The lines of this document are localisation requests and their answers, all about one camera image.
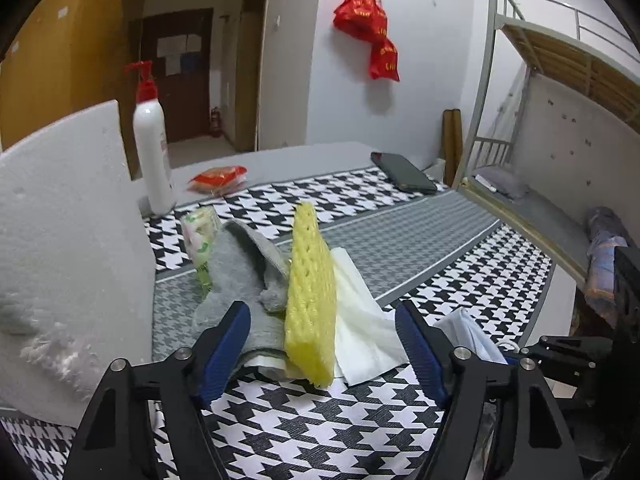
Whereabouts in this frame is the wooden side door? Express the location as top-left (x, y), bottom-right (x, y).
top-left (234, 0), bottom-right (267, 153)

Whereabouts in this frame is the houndstooth table cloth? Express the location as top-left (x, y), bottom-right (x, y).
top-left (0, 164), bottom-right (558, 480)

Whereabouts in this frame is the red fire extinguisher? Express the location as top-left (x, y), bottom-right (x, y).
top-left (209, 107), bottom-right (224, 138)

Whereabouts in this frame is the metal bunk bed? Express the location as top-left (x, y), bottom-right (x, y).
top-left (454, 0), bottom-right (639, 283)

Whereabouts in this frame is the green white tissue pack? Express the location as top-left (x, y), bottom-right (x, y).
top-left (180, 206), bottom-right (221, 296)

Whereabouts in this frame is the red plastic bag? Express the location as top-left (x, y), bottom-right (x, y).
top-left (333, 0), bottom-right (400, 82)

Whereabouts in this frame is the red snack packet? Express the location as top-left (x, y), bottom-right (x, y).
top-left (189, 166), bottom-right (247, 196)

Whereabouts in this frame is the white tissue sheet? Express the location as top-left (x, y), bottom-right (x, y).
top-left (330, 248), bottom-right (409, 387)

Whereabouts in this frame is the blue face mask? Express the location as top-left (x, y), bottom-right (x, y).
top-left (434, 307), bottom-right (506, 364)

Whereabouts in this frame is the white red pump bottle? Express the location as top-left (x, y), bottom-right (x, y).
top-left (125, 61), bottom-right (176, 216)

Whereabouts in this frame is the grey sock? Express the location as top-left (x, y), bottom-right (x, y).
top-left (192, 220), bottom-right (288, 359)

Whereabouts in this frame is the wooden wardrobe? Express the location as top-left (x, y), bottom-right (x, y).
top-left (1, 0), bottom-right (144, 174)

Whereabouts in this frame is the yellow sponge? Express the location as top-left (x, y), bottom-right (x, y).
top-left (284, 203), bottom-right (337, 388)

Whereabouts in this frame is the black smartphone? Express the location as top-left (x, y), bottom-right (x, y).
top-left (370, 152), bottom-right (438, 194)

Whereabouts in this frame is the white styrofoam box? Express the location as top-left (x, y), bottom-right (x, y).
top-left (1, 101), bottom-right (155, 426)

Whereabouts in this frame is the grey pillow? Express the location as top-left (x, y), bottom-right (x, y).
top-left (474, 166), bottom-right (529, 200)

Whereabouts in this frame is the dark brown entrance door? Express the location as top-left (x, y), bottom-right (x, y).
top-left (129, 8), bottom-right (214, 143)

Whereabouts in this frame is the patterned folded blanket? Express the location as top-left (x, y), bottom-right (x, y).
top-left (584, 206), bottom-right (637, 328)

